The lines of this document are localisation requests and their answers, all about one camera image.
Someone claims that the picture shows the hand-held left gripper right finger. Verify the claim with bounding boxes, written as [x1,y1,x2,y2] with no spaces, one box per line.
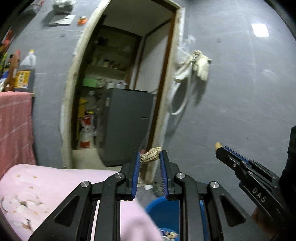
[159,150,270,241]

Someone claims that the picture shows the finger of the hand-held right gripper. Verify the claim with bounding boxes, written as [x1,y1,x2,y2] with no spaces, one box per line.
[216,148,247,173]
[222,146,253,166]

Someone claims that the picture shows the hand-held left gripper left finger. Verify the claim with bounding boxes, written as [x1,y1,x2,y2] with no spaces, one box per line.
[28,151,141,241]

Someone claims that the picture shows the white patterned wrapper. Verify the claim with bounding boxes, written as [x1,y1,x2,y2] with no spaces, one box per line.
[141,146,162,164]

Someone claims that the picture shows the blue plastic bucket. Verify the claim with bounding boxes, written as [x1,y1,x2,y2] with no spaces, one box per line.
[145,197,206,241]

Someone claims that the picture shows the person's right hand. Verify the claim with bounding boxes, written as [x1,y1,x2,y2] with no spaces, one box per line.
[252,206,274,240]

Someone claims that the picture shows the grey metal cabinet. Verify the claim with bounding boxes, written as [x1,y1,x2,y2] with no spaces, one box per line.
[97,89,155,167]

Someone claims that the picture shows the red white sack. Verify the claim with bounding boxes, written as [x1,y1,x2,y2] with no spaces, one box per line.
[79,113,96,149]

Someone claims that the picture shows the yellow bag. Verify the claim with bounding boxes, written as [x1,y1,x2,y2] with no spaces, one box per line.
[79,98,88,119]

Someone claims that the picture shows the white hanging gloves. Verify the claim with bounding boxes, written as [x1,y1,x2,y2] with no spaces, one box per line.
[174,50,213,81]

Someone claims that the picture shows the green box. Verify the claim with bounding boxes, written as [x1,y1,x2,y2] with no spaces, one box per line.
[83,77,100,88]

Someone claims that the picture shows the wooden storage shelf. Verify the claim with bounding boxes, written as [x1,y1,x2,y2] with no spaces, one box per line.
[86,25,142,90]

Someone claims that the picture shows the red cloth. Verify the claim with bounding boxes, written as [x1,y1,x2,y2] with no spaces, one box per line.
[0,91,37,179]

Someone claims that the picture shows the plastic jug with yellow label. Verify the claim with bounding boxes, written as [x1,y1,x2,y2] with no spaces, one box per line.
[14,49,37,92]

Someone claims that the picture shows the brown bottle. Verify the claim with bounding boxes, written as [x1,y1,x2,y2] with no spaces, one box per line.
[5,50,21,92]

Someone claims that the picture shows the white paper sheet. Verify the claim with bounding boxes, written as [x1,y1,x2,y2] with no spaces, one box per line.
[49,15,76,25]

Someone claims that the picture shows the grey crumpled bag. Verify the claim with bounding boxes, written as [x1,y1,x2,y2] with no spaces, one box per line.
[53,0,74,13]

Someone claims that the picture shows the white hose loop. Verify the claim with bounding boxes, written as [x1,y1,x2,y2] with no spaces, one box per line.
[169,67,193,116]

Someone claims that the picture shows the white door frame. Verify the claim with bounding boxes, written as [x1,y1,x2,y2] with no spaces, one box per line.
[60,0,186,184]

